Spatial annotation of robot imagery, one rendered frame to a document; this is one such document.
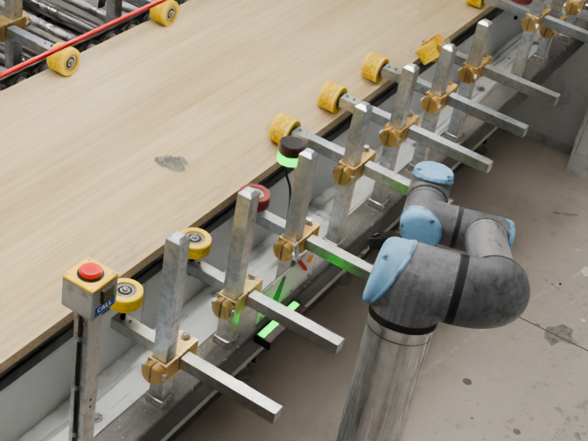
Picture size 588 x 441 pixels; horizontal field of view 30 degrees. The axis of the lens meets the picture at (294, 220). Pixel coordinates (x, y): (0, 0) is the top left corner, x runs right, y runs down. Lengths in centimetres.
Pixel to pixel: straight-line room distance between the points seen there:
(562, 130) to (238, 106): 225
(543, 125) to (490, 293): 332
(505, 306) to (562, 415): 197
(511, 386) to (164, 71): 155
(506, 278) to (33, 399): 111
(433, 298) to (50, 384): 102
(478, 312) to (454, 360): 202
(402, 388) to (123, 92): 151
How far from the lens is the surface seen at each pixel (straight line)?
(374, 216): 309
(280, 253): 265
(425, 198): 234
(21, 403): 241
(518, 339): 394
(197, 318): 277
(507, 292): 177
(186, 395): 247
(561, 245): 447
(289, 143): 254
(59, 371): 246
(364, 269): 263
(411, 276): 173
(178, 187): 272
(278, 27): 353
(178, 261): 216
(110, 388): 258
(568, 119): 499
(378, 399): 184
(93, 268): 194
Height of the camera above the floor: 247
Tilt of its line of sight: 36 degrees down
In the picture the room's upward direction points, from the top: 11 degrees clockwise
